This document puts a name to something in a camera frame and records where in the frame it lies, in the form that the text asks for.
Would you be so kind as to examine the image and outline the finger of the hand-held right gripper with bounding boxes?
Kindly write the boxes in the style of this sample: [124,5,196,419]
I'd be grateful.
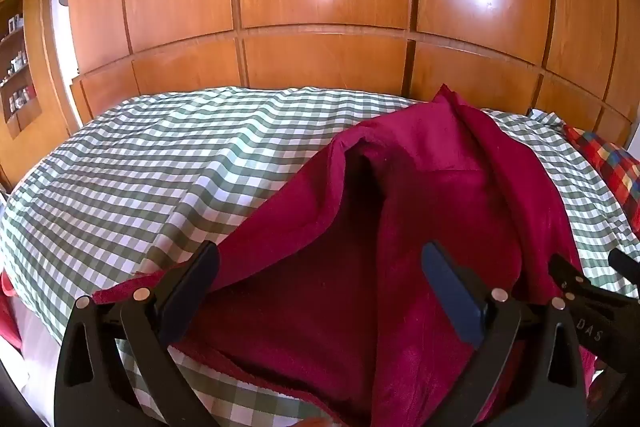
[547,252,608,308]
[608,249,640,298]

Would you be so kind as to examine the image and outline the dark red garment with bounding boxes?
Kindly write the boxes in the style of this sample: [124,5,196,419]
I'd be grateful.
[92,84,598,427]

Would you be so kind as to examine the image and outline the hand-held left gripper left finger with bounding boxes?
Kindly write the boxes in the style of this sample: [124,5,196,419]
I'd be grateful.
[54,241,221,427]

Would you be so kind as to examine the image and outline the multicolour plaid pillow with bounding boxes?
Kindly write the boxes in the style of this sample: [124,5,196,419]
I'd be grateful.
[565,124,640,233]

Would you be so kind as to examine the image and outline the green checked bedspread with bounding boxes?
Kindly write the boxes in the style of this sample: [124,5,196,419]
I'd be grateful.
[0,87,640,427]

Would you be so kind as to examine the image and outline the red fabric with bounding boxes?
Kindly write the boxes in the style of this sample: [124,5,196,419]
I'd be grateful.
[0,272,23,353]

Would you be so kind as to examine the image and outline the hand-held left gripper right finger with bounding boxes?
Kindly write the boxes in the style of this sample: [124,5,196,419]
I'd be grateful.
[421,241,588,427]

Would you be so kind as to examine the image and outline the wooden shelf niche with items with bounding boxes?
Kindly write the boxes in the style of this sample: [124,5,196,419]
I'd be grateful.
[0,0,41,138]

